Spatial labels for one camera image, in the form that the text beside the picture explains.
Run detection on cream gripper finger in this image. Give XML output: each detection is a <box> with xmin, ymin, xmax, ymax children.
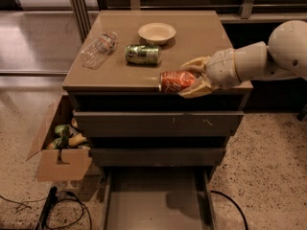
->
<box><xmin>180</xmin><ymin>57</ymin><xmax>210</xmax><ymax>74</ymax></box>
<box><xmin>178</xmin><ymin>78</ymin><xmax>213</xmax><ymax>99</ymax></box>

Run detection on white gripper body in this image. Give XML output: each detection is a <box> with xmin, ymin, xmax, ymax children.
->
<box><xmin>206</xmin><ymin>48</ymin><xmax>241</xmax><ymax>89</ymax></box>

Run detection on red coke can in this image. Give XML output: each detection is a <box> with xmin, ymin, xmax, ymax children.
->
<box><xmin>160</xmin><ymin>71</ymin><xmax>197</xmax><ymax>93</ymax></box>

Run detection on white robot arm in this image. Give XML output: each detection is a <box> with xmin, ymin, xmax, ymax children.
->
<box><xmin>178</xmin><ymin>20</ymin><xmax>307</xmax><ymax>99</ymax></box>

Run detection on green soda can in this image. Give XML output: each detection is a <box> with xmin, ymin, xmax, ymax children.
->
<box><xmin>125</xmin><ymin>44</ymin><xmax>161</xmax><ymax>65</ymax></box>

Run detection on grey drawer cabinet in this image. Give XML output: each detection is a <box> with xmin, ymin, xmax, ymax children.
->
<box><xmin>61</xmin><ymin>10</ymin><xmax>253</xmax><ymax>177</ymax></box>

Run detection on top drawer front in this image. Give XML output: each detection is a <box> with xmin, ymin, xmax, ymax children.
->
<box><xmin>74</xmin><ymin>111</ymin><xmax>244</xmax><ymax>137</ymax></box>

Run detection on middle drawer front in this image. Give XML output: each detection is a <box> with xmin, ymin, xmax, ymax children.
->
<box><xmin>90</xmin><ymin>148</ymin><xmax>224</xmax><ymax>167</ymax></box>

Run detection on open bottom drawer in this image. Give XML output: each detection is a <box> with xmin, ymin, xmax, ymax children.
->
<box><xmin>99</xmin><ymin>167</ymin><xmax>217</xmax><ymax>230</ymax></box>

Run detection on white bowl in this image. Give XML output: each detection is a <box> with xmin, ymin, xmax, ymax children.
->
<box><xmin>138</xmin><ymin>23</ymin><xmax>177</xmax><ymax>45</ymax></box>

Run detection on clear plastic water bottle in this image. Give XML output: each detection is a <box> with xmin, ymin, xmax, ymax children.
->
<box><xmin>81</xmin><ymin>32</ymin><xmax>117</xmax><ymax>70</ymax></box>

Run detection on snack items in box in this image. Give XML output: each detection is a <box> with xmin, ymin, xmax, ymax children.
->
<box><xmin>45</xmin><ymin>118</ymin><xmax>90</xmax><ymax>150</ymax></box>

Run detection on cardboard box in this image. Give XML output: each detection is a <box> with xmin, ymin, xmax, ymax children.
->
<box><xmin>27</xmin><ymin>94</ymin><xmax>95</xmax><ymax>182</ymax></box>

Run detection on black bar on floor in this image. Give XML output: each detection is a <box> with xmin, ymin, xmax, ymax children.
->
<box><xmin>34</xmin><ymin>186</ymin><xmax>58</xmax><ymax>230</ymax></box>

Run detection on black cable right floor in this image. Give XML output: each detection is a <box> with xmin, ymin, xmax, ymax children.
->
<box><xmin>210</xmin><ymin>190</ymin><xmax>249</xmax><ymax>230</ymax></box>

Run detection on black cable floor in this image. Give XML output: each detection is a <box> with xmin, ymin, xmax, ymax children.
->
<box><xmin>210</xmin><ymin>190</ymin><xmax>249</xmax><ymax>230</ymax></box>
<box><xmin>0</xmin><ymin>190</ymin><xmax>93</xmax><ymax>230</ymax></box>

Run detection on black cable left floor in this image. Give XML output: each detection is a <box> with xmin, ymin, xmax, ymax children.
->
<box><xmin>0</xmin><ymin>190</ymin><xmax>93</xmax><ymax>230</ymax></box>

